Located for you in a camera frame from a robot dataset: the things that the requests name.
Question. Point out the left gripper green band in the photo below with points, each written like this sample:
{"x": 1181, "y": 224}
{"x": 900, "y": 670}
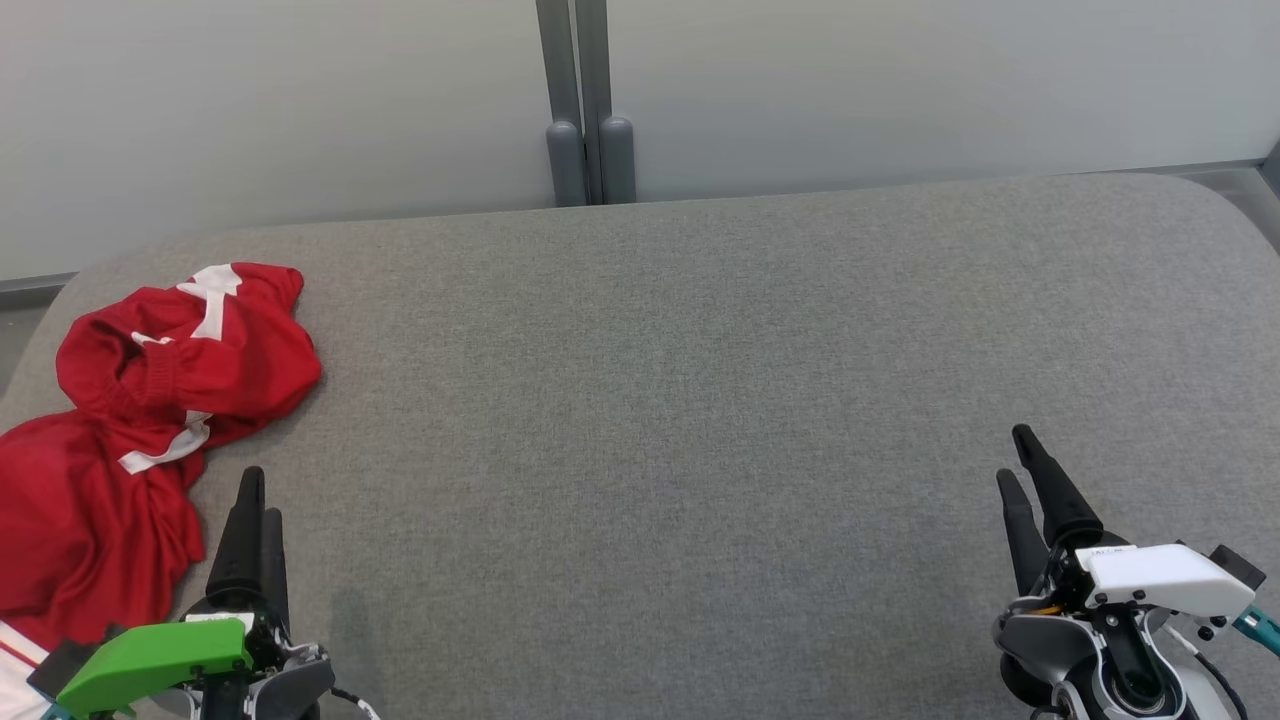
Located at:
{"x": 150, "y": 660}

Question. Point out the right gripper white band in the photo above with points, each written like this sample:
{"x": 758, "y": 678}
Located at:
{"x": 1160, "y": 580}

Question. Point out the red shirt with white sleeves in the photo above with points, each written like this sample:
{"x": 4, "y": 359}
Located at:
{"x": 90, "y": 540}

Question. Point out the red shorts with white stripes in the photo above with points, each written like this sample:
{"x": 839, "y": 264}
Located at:
{"x": 230, "y": 370}

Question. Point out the grey fabric sofa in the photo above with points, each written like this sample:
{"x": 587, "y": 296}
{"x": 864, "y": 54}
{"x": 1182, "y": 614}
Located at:
{"x": 650, "y": 450}

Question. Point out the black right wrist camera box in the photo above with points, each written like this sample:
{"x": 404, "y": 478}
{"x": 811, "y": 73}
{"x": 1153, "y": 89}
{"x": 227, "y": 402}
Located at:
{"x": 1238, "y": 568}

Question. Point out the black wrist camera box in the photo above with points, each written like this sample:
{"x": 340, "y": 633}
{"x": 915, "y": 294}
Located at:
{"x": 1238, "y": 568}
{"x": 65, "y": 668}

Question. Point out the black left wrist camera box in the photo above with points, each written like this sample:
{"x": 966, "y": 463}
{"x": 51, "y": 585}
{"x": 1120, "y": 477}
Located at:
{"x": 65, "y": 668}

